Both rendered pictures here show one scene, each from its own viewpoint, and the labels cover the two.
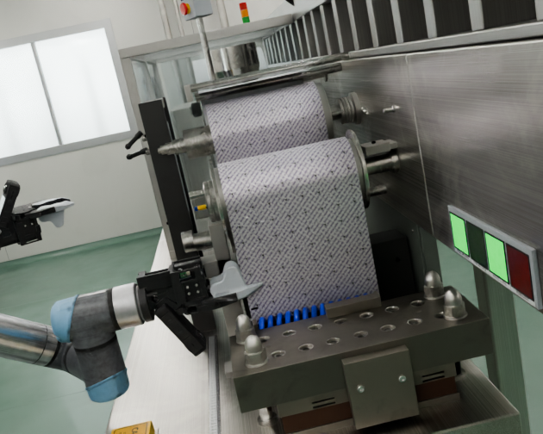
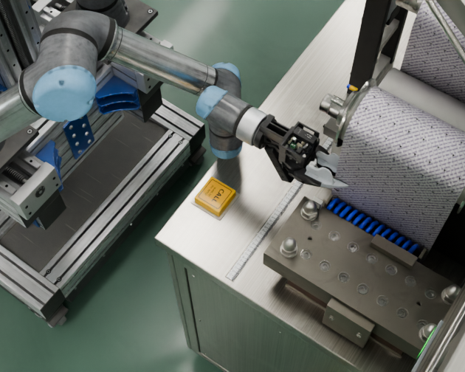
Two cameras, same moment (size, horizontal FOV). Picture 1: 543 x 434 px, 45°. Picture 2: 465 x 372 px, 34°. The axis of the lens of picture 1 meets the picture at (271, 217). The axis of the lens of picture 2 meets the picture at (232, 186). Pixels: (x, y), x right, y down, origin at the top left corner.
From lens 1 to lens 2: 108 cm
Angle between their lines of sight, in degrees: 56
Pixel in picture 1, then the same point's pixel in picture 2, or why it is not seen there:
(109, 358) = (226, 143)
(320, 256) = (398, 207)
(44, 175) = not seen: outside the picture
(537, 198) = not seen: outside the picture
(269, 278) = (354, 187)
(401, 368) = (361, 332)
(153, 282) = (271, 135)
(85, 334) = (214, 127)
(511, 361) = not seen: outside the picture
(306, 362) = (309, 282)
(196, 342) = (286, 177)
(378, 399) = (340, 327)
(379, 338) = (365, 307)
